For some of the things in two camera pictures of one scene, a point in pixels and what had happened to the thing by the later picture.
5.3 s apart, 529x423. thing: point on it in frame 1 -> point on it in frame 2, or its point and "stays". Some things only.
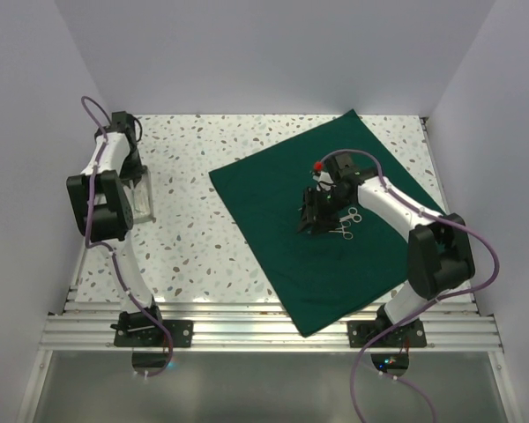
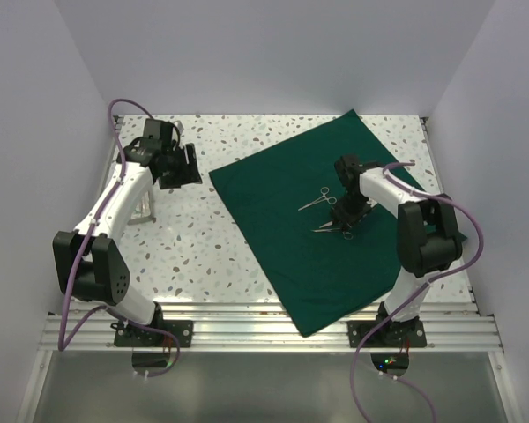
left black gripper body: [131, 168] -> [177, 166]
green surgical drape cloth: [320, 280] stays
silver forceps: [347, 235] stays
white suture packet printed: [141, 199] stays
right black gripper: [324, 223] -> [339, 214]
